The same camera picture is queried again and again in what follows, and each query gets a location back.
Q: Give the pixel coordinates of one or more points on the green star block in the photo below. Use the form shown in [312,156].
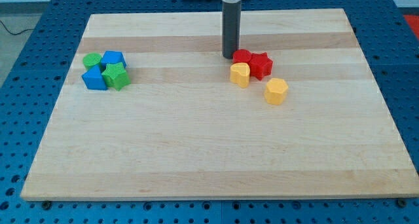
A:
[116,76]

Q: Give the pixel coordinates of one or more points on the red cylinder block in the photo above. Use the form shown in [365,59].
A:
[241,56]

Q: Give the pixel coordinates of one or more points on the blue triangle block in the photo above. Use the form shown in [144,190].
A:
[93,79]

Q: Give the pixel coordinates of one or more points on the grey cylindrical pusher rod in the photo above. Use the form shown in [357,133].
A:
[231,14]

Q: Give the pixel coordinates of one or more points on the red star block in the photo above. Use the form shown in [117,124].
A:
[260,65]

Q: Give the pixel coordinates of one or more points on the yellow hexagon block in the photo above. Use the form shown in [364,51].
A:
[276,91]

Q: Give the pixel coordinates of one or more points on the green cylinder block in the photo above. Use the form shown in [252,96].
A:
[92,59]

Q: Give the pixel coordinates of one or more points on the blue pentagon block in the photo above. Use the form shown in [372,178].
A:
[112,57]

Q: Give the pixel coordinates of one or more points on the wooden board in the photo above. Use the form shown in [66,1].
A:
[183,131]

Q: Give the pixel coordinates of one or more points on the yellow heart block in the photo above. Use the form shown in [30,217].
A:
[239,74]

